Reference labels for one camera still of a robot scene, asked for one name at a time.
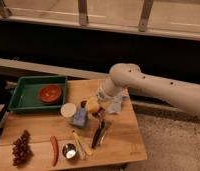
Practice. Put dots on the small dark metal clip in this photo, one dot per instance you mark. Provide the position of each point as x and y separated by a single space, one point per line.
99 115

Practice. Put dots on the crumpled clear plastic bag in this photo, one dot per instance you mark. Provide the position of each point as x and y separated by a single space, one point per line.
116 103

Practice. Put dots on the metal fork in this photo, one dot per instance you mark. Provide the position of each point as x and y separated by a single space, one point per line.
104 131

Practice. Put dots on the dark brown block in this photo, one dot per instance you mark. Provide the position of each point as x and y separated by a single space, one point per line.
83 103

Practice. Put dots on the yellow handled utensil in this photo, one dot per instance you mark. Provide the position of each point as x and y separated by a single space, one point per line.
81 152

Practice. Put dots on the red bowl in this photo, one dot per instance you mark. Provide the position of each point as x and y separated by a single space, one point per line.
50 94

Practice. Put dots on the black handled knife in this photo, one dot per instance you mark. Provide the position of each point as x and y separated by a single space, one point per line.
97 134

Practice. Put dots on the white round lid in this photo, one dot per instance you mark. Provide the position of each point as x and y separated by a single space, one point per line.
68 110

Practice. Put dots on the bunch of dark grapes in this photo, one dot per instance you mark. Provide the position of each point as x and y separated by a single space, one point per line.
21 150

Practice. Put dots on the blue sponge block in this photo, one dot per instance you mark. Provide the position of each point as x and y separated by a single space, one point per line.
80 118

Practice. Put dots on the green plastic tray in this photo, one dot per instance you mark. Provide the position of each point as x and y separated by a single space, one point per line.
25 96

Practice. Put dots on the wooden stick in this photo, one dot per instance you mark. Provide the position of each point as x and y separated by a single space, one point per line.
82 143

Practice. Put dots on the red chili pepper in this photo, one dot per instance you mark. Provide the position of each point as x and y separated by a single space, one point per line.
54 143

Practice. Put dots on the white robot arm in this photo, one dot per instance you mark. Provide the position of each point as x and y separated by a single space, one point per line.
182 95

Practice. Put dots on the small orange apple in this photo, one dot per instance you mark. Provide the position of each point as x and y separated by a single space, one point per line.
93 105

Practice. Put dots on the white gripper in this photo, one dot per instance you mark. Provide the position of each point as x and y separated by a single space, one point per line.
104 99

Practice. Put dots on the small metal cup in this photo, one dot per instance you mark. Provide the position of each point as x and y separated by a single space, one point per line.
69 151

